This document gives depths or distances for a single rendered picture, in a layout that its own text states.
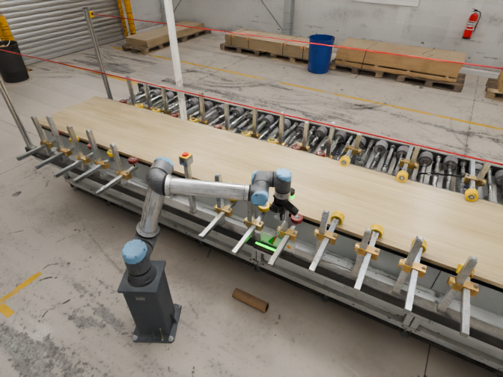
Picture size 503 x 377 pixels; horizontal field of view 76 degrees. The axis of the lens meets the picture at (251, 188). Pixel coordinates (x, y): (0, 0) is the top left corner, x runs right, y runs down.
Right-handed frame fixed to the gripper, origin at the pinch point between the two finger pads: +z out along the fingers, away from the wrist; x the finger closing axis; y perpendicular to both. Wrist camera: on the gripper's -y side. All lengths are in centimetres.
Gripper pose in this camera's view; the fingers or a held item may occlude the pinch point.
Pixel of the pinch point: (283, 221)
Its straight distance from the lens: 201.8
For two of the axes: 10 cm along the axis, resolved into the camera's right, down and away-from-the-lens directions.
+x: -4.8, 5.4, -6.9
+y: -8.8, -3.0, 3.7
